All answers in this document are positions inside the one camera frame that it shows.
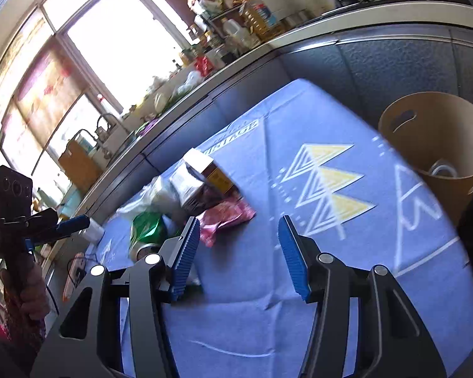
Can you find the green snack packet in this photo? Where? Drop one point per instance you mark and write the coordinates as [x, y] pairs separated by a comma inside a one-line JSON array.
[[148, 226]]

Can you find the person's left hand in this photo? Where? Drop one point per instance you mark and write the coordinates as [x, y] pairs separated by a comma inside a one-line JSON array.
[[29, 295]]

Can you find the clear plastic bag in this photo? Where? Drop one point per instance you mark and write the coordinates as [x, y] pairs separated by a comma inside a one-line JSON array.
[[190, 80]]

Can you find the white plastic bag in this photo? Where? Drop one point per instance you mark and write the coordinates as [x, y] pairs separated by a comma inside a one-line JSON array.
[[157, 197]]

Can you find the white plastic jug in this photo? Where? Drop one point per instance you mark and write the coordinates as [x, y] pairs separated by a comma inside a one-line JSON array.
[[233, 35]]

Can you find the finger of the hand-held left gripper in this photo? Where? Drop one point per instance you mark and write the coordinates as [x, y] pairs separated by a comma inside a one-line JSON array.
[[73, 225]]

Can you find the shiny round can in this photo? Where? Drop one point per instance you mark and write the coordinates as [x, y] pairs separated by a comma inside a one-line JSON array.
[[144, 252]]

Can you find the person's left forearm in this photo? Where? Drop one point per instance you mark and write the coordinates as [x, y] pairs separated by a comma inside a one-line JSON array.
[[12, 330]]

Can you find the purple cloth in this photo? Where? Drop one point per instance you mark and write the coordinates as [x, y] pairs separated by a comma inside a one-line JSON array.
[[146, 128]]

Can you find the large cooking oil bottle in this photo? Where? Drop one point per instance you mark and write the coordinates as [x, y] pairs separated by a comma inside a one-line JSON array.
[[258, 17]]

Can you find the window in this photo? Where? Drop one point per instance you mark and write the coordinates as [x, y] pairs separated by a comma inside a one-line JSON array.
[[114, 43]]

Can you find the orange and white power strip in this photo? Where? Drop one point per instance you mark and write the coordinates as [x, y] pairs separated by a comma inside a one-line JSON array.
[[74, 279]]

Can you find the yellow and white box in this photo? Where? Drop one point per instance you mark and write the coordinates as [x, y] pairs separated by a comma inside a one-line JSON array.
[[205, 165]]

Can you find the pink snack packet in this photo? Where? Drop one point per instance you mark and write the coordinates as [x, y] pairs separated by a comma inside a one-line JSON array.
[[228, 216]]

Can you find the white plastic device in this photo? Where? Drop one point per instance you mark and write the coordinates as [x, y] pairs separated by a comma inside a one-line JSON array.
[[93, 230]]

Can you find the blue printed tablecloth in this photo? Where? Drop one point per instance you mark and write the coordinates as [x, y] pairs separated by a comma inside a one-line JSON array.
[[260, 165]]

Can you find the kitchen counter cabinet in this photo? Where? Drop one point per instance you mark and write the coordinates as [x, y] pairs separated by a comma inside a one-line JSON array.
[[378, 55]]

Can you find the black bottle rack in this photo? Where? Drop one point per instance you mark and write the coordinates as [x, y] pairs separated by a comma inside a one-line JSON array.
[[220, 19]]

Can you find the metal faucet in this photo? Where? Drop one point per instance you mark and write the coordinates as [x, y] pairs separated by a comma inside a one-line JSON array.
[[112, 126]]

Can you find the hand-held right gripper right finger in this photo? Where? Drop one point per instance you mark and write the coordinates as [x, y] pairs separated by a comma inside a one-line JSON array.
[[293, 260]]

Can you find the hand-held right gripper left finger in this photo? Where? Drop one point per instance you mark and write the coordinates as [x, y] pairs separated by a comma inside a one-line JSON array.
[[185, 256]]

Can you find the steel pot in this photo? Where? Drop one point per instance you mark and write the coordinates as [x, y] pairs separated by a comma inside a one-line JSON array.
[[295, 21]]

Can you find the wooden board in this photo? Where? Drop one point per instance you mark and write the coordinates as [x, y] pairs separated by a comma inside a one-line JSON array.
[[79, 167]]

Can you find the red bag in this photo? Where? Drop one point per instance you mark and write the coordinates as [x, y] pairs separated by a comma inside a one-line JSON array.
[[204, 65]]

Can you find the tan round bin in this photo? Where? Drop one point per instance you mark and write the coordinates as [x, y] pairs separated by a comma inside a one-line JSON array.
[[449, 134]]

